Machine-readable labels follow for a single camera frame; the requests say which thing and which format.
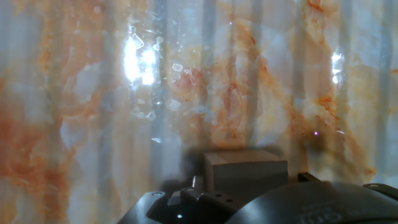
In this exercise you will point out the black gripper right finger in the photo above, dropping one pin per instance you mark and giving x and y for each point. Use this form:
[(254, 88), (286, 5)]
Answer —
[(308, 177)]

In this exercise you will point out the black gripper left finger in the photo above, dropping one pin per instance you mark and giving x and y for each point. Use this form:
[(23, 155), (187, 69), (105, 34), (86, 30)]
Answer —
[(214, 205)]

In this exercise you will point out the small wooden cube block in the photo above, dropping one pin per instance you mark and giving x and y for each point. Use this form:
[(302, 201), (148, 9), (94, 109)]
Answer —
[(248, 172)]

